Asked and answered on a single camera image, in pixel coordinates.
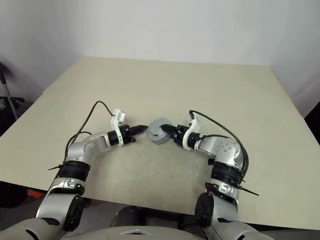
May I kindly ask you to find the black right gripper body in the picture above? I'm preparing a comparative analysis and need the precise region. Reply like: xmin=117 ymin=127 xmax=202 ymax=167
xmin=171 ymin=124 xmax=189 ymax=146

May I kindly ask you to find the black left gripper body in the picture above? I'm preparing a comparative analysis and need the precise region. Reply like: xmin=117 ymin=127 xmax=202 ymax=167
xmin=121 ymin=126 xmax=138 ymax=145

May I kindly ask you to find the grey motor end cover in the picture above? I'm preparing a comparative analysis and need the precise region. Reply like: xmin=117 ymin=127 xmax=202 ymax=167
xmin=147 ymin=117 xmax=174 ymax=141

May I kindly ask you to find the dark rounded shape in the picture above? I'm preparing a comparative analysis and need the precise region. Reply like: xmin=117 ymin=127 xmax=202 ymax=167
xmin=109 ymin=205 xmax=141 ymax=229

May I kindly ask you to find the grey robot torso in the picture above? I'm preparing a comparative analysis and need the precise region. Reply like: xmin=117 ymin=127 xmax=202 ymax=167
xmin=62 ymin=226 xmax=253 ymax=240

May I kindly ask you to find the red floor object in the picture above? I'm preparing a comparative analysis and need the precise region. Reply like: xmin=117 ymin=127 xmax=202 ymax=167
xmin=26 ymin=189 xmax=43 ymax=199

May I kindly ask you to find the black chair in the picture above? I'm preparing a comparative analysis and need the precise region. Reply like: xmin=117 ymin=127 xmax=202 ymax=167
xmin=0 ymin=96 xmax=26 ymax=118

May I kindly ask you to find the grey metal stand pole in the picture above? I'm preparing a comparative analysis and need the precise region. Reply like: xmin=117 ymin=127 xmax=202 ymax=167
xmin=0 ymin=74 xmax=19 ymax=120

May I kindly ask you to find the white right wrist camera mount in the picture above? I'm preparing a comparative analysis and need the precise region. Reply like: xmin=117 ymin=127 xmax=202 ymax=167
xmin=181 ymin=111 xmax=201 ymax=151

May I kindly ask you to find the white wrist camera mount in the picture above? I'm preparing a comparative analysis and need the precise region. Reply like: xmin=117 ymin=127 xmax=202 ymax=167
xmin=110 ymin=108 xmax=129 ymax=148
xmin=181 ymin=111 xmax=201 ymax=151

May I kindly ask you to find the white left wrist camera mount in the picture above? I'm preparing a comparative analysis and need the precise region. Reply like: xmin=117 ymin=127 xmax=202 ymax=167
xmin=110 ymin=108 xmax=129 ymax=148

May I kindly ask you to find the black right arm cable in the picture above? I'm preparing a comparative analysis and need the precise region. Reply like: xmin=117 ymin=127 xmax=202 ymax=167
xmin=189 ymin=109 xmax=250 ymax=177

